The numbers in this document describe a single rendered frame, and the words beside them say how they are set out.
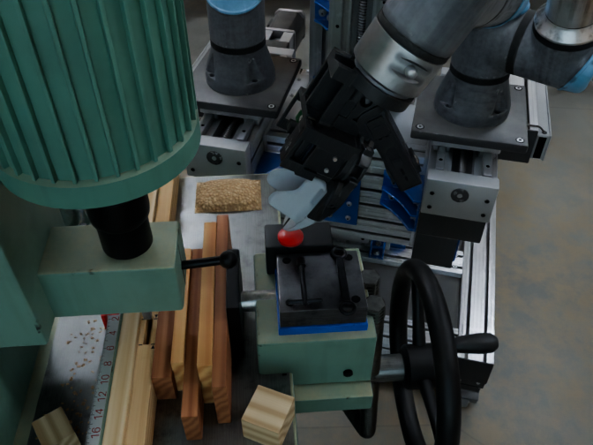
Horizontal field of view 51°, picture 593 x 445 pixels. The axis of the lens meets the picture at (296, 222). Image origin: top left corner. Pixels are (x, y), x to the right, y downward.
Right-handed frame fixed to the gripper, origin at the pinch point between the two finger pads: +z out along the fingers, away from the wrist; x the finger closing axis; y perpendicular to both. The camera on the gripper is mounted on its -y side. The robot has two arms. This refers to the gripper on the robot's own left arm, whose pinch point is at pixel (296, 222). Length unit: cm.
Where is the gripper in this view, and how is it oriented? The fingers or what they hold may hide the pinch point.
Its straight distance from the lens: 70.0
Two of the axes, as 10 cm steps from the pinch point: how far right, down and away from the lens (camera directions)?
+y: -8.6, -3.2, -3.9
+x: 0.7, 6.9, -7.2
